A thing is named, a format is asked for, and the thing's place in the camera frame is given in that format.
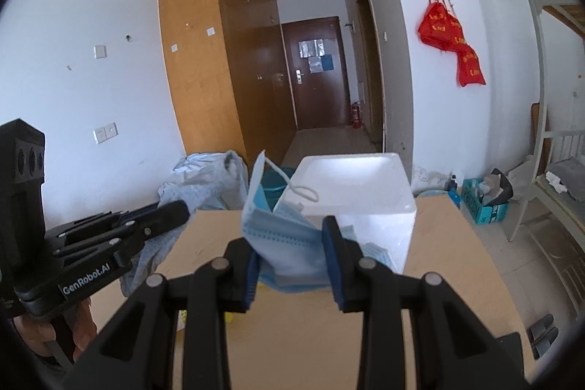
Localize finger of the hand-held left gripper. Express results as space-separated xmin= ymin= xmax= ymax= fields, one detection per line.
xmin=52 ymin=222 xmax=155 ymax=268
xmin=45 ymin=200 xmax=190 ymax=242

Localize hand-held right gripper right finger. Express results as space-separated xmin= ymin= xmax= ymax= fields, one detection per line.
xmin=322 ymin=215 xmax=531 ymax=390

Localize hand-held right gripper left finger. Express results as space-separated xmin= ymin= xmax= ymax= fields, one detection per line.
xmin=64 ymin=237 xmax=263 ymax=390

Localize blue face mask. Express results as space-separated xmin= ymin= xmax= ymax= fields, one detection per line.
xmin=241 ymin=150 xmax=366 ymax=295
xmin=340 ymin=226 xmax=393 ymax=269

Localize white foam box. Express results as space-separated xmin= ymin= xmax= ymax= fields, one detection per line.
xmin=283 ymin=151 xmax=418 ymax=274

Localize person's left hand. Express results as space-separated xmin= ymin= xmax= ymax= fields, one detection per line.
xmin=14 ymin=299 xmax=99 ymax=368

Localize grey plastic bag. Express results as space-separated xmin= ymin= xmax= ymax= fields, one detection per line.
xmin=158 ymin=150 xmax=250 ymax=212

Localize grey cloth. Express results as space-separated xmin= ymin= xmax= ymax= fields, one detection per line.
xmin=120 ymin=228 xmax=186 ymax=297

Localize teal plastic basin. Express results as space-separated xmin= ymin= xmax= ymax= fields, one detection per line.
xmin=253 ymin=166 xmax=295 ymax=212

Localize wooden wardrobe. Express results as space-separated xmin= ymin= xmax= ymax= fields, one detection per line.
xmin=158 ymin=0 xmax=298 ymax=171

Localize blue plastic crate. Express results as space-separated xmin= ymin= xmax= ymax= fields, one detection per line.
xmin=461 ymin=177 xmax=510 ymax=225

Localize dark brown entrance door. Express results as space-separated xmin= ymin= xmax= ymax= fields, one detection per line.
xmin=281 ymin=16 xmax=352 ymax=130

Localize black bag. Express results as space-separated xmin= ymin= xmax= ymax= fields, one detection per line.
xmin=484 ymin=168 xmax=515 ymax=205

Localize dark flat object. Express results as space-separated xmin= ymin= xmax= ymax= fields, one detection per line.
xmin=496 ymin=332 xmax=524 ymax=372

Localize brown side door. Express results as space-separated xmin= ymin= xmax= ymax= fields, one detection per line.
xmin=355 ymin=0 xmax=387 ymax=146

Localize papers on door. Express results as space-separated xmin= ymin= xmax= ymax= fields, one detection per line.
xmin=298 ymin=38 xmax=334 ymax=75

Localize dark slippers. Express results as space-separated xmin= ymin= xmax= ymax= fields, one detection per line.
xmin=525 ymin=313 xmax=559 ymax=359

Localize white tissue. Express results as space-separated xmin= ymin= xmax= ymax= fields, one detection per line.
xmin=544 ymin=171 xmax=567 ymax=193

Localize red bag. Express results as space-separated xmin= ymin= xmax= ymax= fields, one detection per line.
xmin=457 ymin=45 xmax=486 ymax=88
xmin=417 ymin=1 xmax=464 ymax=53

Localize wooden board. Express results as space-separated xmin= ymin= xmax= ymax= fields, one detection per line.
xmin=530 ymin=102 xmax=549 ymax=158

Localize grey towel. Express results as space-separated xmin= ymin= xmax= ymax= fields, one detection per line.
xmin=546 ymin=157 xmax=585 ymax=203

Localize white metal bunk bed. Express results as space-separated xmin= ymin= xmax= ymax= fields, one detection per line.
xmin=507 ymin=0 xmax=585 ymax=245

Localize double white wall socket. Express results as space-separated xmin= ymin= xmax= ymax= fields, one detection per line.
xmin=93 ymin=122 xmax=118 ymax=144

